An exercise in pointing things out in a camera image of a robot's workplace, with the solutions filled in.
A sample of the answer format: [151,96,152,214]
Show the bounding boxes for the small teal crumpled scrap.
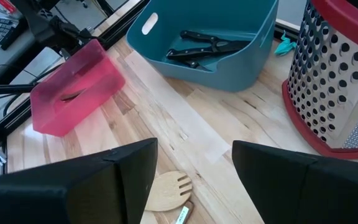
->
[273,30,298,57]

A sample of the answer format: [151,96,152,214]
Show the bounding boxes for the slim black handled knife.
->
[180,58,214,72]

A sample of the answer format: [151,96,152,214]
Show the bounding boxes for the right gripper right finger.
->
[231,139,358,224]

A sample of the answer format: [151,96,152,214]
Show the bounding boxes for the red translucent plastic tray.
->
[29,39,126,138]

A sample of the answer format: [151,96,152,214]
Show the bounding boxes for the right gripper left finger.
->
[0,138,159,224]

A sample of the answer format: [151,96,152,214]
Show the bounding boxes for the red cardboard box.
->
[0,0,19,13]

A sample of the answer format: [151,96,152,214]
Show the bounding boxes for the wooden fork spatula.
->
[140,170,193,224]

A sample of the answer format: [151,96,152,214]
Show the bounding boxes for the dark wooden spoon white label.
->
[174,200,195,224]

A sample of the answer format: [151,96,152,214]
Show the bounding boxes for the red trimmed metal box grater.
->
[281,0,358,160]

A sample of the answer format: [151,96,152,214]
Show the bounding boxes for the teal plastic bin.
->
[126,0,279,93]

